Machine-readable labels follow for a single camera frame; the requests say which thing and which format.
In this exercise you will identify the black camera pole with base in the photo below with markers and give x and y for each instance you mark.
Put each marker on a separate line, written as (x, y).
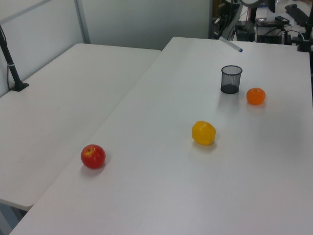
(9, 66)

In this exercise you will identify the orange toy mandarin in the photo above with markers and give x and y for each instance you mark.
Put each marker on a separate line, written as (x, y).
(255, 96)

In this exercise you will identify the grey partition frame post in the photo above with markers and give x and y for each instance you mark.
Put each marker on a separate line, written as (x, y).
(82, 22)

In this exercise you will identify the black computer keyboard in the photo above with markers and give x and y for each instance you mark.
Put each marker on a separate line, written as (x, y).
(297, 13)

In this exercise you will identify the black electronics box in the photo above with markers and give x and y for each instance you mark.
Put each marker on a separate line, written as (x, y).
(271, 36)

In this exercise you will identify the white marker with blue cap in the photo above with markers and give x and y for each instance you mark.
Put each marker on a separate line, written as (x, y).
(231, 44)

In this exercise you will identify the small black flat device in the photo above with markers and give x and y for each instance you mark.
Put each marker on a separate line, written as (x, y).
(282, 19)

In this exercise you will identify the yellow lemon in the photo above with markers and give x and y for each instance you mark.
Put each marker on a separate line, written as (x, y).
(203, 133)

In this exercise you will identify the red toy apple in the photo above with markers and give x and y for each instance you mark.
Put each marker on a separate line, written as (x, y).
(93, 156)

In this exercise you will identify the black mesh pen cup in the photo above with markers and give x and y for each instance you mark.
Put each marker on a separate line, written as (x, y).
(230, 79)

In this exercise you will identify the black monitor stand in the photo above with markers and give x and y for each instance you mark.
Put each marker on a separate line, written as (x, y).
(271, 5)

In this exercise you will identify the black square box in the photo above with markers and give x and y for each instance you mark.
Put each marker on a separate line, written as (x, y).
(245, 31)

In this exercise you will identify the black upright pole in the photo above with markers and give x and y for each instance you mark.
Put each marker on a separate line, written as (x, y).
(253, 14)

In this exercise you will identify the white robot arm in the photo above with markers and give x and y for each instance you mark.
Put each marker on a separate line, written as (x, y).
(251, 2)

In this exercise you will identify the black clamp stand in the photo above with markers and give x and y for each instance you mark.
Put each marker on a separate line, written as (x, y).
(305, 36)

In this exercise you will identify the black Franka gripper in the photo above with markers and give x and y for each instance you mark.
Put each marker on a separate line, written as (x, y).
(227, 8)

